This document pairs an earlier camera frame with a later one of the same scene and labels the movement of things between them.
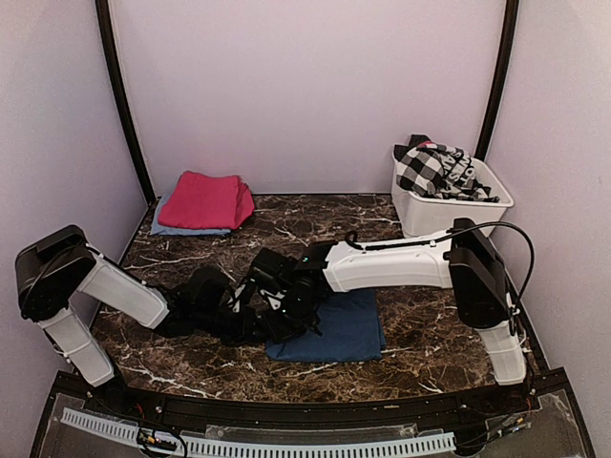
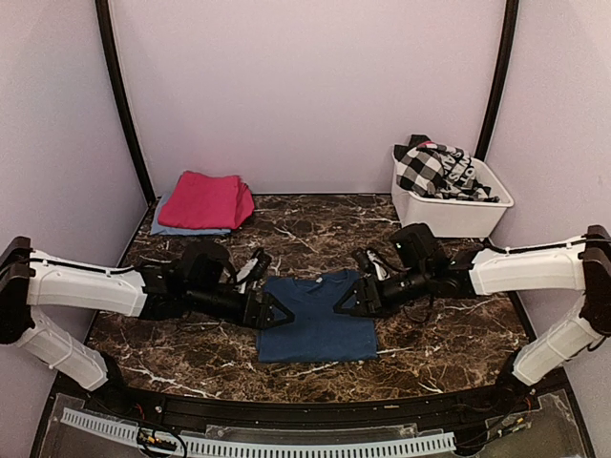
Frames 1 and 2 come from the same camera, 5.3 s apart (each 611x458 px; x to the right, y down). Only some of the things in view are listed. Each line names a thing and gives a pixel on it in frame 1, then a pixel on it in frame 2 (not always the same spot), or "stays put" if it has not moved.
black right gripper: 279,332 → 367,289
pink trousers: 207,201 stays put
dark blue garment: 350,328 stays put
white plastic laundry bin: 418,216 stays put
